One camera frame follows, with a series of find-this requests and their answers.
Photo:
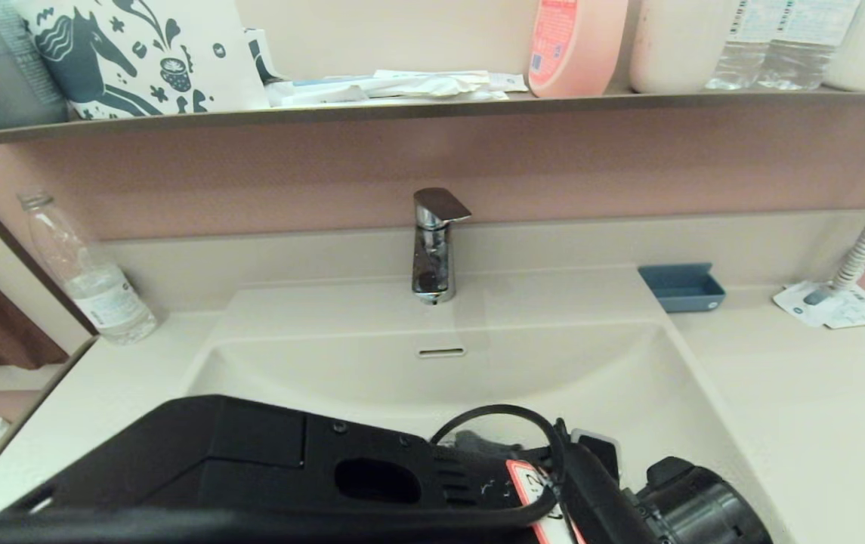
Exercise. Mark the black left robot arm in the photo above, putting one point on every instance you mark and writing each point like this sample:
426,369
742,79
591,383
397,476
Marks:
213,461

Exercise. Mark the chrome faucet body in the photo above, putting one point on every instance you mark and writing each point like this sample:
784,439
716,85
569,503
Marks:
430,261

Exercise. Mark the beige ceramic sink basin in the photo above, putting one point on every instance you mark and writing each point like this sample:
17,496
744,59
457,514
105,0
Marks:
326,370

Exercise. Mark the white crumpled wrapper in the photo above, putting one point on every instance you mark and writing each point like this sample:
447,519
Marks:
438,83

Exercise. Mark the small white card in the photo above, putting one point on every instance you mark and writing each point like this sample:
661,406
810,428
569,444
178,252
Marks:
512,81

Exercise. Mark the white packet with blue stripe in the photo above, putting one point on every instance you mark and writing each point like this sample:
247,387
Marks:
321,94

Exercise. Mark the blue soap dish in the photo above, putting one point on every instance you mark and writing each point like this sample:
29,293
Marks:
685,291

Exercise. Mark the pink plastic bottle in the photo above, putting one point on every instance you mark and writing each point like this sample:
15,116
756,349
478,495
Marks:
589,53

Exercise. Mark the small white printed box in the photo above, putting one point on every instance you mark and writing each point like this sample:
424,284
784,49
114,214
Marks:
261,53

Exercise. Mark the white bag with horse print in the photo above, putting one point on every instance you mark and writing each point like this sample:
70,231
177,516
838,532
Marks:
205,75

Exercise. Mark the cream white jar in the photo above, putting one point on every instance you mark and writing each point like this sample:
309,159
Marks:
672,53

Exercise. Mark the capless clear plastic bottle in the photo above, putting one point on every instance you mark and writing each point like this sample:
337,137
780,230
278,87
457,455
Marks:
100,295

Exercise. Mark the clear plastic water bottle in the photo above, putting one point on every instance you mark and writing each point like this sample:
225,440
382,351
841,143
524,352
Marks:
801,60
740,68

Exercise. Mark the white printed paper leaflet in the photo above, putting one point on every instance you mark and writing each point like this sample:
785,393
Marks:
859,311

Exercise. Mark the brown wall shelf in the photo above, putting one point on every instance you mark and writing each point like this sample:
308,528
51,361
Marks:
402,110

